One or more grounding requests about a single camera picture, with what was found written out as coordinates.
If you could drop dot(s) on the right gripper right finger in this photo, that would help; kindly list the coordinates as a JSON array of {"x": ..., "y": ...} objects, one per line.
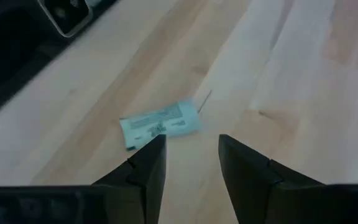
[{"x": 247, "y": 177}]

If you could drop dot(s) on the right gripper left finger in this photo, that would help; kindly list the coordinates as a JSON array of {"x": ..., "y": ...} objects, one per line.
[{"x": 145, "y": 177}]

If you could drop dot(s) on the green play money bill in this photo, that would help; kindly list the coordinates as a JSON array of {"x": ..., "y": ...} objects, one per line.
[{"x": 160, "y": 123}]

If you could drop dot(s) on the black table-level camera box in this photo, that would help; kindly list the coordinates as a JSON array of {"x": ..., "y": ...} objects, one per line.
[{"x": 68, "y": 14}]

